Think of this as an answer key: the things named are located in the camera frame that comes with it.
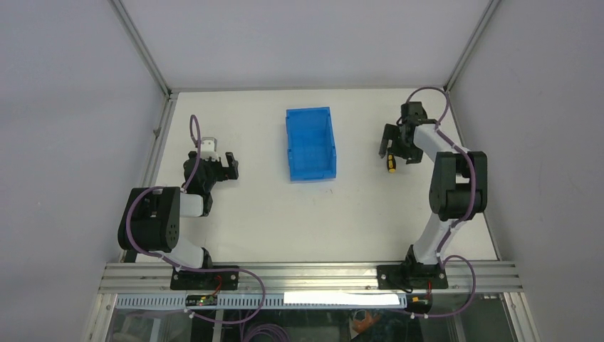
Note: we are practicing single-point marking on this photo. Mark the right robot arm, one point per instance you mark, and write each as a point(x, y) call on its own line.
point(458, 191)

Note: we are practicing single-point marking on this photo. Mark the yellow black screwdriver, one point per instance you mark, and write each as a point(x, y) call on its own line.
point(391, 163)

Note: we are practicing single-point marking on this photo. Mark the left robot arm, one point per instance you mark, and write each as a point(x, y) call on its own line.
point(151, 220)

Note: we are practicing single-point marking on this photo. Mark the white cable duct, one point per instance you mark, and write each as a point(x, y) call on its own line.
point(287, 300)

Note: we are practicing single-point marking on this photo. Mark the blue plastic bin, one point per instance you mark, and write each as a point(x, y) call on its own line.
point(311, 150)

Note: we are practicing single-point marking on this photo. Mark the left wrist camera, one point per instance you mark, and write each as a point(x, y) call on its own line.
point(208, 149)

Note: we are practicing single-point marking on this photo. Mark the aluminium frame rail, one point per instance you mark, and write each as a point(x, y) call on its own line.
point(352, 277)

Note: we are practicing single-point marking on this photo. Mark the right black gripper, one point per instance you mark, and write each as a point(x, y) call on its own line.
point(389, 133)

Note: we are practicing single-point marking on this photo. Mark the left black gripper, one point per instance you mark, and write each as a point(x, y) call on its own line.
point(228, 172)

